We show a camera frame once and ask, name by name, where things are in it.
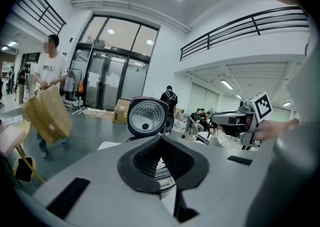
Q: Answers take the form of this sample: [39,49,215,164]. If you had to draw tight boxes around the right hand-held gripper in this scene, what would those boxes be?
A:
[211,91,274,151]

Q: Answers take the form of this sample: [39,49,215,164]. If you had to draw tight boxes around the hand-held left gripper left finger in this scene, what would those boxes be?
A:
[116,135,163,194]

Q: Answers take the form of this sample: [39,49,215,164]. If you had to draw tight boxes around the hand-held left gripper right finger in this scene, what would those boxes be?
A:
[160,136,210,190]

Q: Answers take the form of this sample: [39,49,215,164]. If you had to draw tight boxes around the dark red rice cooker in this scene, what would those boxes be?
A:
[126,96,179,208]

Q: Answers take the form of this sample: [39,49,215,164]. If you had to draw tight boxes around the person's right hand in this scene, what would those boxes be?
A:
[253,118,301,142]

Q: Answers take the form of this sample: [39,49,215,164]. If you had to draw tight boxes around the white buckets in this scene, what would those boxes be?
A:
[171,117,189,133]

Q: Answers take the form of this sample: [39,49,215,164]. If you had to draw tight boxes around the small cardboard box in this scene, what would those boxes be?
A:
[112,98,132,125]

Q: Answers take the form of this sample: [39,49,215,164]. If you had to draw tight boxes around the person's white shirt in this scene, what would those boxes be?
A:
[246,13,320,227]

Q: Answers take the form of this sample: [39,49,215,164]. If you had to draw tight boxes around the black balcony railing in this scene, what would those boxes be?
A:
[14,0,67,36]
[179,5,310,62]

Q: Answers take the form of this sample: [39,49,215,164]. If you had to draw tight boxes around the black framed glass door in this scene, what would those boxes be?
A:
[67,13,161,112]

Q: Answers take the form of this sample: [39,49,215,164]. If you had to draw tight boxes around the large carried cardboard box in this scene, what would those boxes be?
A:
[23,84,73,146]

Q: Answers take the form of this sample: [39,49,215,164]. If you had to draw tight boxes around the clothes rack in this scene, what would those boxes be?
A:
[62,67,85,108]

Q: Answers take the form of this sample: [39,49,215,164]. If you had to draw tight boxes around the yellow stand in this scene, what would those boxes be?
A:
[12,120,46,184]

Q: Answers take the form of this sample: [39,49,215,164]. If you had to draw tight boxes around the black cloth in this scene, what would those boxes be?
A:
[14,156,34,183]

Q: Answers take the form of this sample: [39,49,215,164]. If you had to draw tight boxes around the pink board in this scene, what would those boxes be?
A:
[0,124,27,158]

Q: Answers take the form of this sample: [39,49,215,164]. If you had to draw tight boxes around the white ceiling pipe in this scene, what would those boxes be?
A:
[71,0,192,34]

